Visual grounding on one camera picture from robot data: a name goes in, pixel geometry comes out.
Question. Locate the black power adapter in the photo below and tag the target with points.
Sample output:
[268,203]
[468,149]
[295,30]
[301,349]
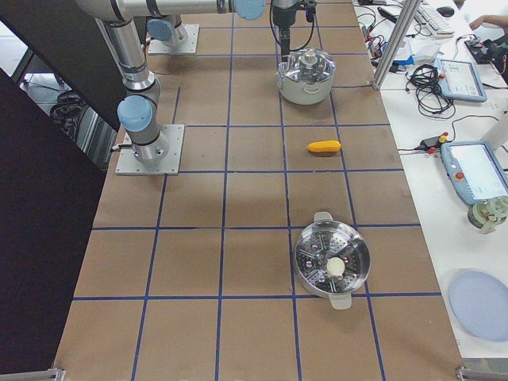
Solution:
[429,145]

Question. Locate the teach pendant tablet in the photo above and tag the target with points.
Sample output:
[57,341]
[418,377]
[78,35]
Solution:
[459,80]
[473,170]

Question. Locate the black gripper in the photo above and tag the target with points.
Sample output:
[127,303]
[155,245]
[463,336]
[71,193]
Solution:
[282,19]

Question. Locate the light blue plate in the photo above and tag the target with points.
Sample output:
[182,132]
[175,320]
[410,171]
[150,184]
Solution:
[479,302]

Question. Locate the black computer mouse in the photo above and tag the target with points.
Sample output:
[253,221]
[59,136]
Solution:
[445,11]

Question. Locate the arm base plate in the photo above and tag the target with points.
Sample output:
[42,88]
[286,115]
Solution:
[170,41]
[162,157]

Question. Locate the far teach pendant tablet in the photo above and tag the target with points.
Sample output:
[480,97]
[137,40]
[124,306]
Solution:
[459,80]

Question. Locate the aluminium frame post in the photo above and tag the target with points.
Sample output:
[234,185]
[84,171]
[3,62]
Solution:
[398,34]

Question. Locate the glass pot lid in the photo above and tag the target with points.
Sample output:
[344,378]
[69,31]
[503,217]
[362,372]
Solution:
[309,66]

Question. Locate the white steamed bun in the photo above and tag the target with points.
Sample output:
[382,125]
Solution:
[335,266]

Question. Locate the pale green electric pot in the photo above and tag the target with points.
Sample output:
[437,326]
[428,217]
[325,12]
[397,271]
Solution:
[301,93]

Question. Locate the steel steamer basket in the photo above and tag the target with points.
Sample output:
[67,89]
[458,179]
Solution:
[325,238]

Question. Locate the small glass jar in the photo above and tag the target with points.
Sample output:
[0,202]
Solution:
[487,214]

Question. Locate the near teach pendant tablet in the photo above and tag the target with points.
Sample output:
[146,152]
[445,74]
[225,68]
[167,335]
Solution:
[473,170]

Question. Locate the white keyboard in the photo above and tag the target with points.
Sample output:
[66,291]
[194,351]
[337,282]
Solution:
[436,24]

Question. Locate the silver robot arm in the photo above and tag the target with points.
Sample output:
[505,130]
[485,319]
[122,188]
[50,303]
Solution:
[120,11]
[137,112]

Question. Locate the yellow corn cob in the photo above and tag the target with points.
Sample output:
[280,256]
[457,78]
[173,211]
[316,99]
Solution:
[324,147]

